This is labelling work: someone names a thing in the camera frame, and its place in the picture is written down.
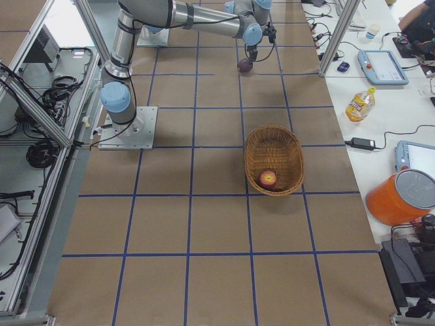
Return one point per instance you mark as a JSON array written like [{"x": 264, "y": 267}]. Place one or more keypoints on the black box near corner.
[{"x": 408, "y": 262}]

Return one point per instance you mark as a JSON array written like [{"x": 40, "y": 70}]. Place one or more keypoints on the person in dark clothes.
[{"x": 418, "y": 25}]

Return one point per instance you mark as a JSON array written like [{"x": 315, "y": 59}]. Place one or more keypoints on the aluminium frame post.
[{"x": 339, "y": 31}]

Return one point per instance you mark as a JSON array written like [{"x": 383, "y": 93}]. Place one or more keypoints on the teach pendant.
[
  {"x": 418, "y": 156},
  {"x": 381, "y": 68}
]

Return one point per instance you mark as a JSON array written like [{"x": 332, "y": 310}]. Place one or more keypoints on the woven wicker basket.
[{"x": 276, "y": 149}]

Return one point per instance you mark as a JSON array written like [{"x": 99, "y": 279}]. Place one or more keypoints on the white paper cup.
[{"x": 372, "y": 31}]

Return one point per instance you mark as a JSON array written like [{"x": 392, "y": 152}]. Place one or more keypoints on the orange bucket with lid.
[{"x": 403, "y": 197}]

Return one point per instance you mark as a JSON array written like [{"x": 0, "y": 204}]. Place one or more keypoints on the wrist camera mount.
[{"x": 270, "y": 32}]

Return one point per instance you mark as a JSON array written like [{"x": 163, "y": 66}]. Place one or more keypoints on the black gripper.
[{"x": 251, "y": 47}]

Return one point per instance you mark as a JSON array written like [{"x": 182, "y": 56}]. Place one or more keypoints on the dark purple apple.
[{"x": 245, "y": 65}]

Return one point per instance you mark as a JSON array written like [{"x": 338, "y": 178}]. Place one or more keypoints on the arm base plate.
[
  {"x": 139, "y": 135},
  {"x": 152, "y": 37}
]

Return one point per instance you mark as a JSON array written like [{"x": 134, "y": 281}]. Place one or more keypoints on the red apple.
[{"x": 267, "y": 179}]

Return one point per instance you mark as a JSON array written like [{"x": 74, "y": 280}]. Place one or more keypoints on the teach pendant far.
[{"x": 381, "y": 68}]

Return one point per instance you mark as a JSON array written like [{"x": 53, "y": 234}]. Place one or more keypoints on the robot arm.
[
  {"x": 244, "y": 20},
  {"x": 116, "y": 95}
]

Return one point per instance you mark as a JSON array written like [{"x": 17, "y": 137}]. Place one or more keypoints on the grey control box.
[{"x": 44, "y": 50}]

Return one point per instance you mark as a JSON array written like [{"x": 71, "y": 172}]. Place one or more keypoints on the teach pendant near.
[{"x": 418, "y": 156}]

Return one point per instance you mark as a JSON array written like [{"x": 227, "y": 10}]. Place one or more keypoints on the dark blue pouch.
[{"x": 343, "y": 67}]

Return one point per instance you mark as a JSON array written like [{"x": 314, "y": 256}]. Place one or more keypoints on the black power adapter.
[{"x": 360, "y": 143}]

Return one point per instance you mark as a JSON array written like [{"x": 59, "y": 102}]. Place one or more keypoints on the orange juice bottle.
[{"x": 361, "y": 104}]

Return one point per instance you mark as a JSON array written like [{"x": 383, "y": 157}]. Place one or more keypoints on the aluminium frame left rail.
[{"x": 33, "y": 107}]

